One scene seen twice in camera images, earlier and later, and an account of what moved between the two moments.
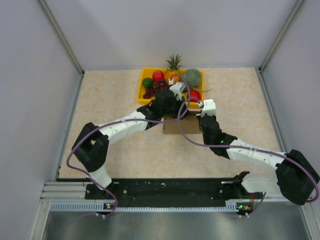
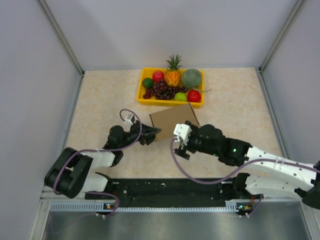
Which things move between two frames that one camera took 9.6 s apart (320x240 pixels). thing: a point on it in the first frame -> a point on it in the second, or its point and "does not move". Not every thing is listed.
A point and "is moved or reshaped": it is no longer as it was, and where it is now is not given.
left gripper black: (182, 111) -> (148, 134)
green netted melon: (193, 77) does not move
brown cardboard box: (190, 124) is moved or reshaped
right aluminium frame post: (280, 37) does not move
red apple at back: (157, 75) does not move
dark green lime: (147, 82) does not move
